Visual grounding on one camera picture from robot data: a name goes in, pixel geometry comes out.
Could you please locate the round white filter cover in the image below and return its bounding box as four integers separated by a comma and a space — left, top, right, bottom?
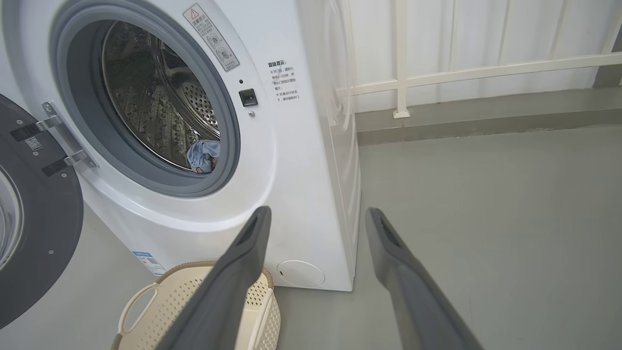
276, 260, 326, 287

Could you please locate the silver door hinge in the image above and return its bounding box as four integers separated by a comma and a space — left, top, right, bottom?
41, 101, 98, 168

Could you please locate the white front-load washing machine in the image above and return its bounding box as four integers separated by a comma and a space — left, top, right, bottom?
0, 0, 363, 292

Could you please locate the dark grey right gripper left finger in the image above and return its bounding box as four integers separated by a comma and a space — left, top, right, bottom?
155, 206, 272, 350

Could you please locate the stainless steel washing machine drum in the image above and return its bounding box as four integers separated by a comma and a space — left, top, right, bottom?
101, 20, 222, 173

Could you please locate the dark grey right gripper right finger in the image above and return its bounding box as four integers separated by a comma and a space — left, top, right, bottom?
365, 208, 484, 350

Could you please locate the grey rubber door seal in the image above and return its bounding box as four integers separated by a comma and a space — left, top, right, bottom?
50, 0, 241, 197

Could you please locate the blue energy label sticker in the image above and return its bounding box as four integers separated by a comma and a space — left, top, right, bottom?
132, 251, 167, 276

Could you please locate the grey warning sticker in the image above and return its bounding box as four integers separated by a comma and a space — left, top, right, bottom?
183, 3, 240, 72

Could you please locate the cream perforated laundry basket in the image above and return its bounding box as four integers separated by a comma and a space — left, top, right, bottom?
111, 261, 281, 350

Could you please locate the blue patterned garment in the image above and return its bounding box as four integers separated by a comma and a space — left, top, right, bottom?
187, 140, 221, 174

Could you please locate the white metal railing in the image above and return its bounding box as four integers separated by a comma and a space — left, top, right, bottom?
335, 0, 622, 120

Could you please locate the round black washer door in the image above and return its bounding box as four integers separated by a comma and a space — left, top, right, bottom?
0, 93, 84, 330

